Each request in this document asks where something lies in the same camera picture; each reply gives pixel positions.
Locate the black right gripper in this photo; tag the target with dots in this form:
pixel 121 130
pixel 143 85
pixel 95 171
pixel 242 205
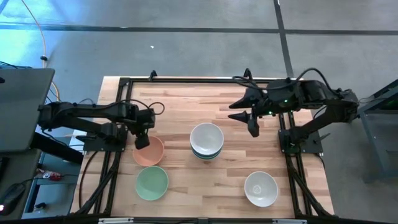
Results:
pixel 261 101

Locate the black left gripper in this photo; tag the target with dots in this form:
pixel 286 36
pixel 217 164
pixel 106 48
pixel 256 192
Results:
pixel 142 141

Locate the orange bowl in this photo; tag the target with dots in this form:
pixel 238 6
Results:
pixel 152 154

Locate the mint green bowl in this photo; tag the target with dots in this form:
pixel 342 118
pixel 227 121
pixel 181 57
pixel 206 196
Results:
pixel 151 183

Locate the white bowl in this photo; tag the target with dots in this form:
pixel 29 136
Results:
pixel 206 138
pixel 261 188

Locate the dark green bowl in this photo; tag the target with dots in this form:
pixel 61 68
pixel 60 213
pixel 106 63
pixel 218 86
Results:
pixel 206 156

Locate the turquoise bowl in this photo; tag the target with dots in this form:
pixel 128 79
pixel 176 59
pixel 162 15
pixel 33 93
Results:
pixel 206 159

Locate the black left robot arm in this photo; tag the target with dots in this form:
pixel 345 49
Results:
pixel 93 110

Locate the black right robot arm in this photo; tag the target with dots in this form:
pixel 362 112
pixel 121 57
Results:
pixel 311 93

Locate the small red object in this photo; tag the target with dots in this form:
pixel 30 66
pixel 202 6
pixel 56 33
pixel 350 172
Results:
pixel 54 177

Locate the grey laptop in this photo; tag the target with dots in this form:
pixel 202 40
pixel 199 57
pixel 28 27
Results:
pixel 25 109

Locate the black desk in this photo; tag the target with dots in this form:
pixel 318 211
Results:
pixel 15 168

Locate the dark metal cart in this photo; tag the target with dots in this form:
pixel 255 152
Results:
pixel 377 130

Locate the black computer mouse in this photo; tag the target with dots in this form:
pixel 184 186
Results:
pixel 11 199

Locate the black frame clamp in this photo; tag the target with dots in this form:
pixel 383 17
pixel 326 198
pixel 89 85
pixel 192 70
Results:
pixel 152 75
pixel 247 73

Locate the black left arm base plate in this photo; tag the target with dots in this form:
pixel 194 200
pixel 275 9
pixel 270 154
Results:
pixel 93 144

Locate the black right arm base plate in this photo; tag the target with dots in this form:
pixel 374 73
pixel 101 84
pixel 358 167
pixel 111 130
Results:
pixel 311 144

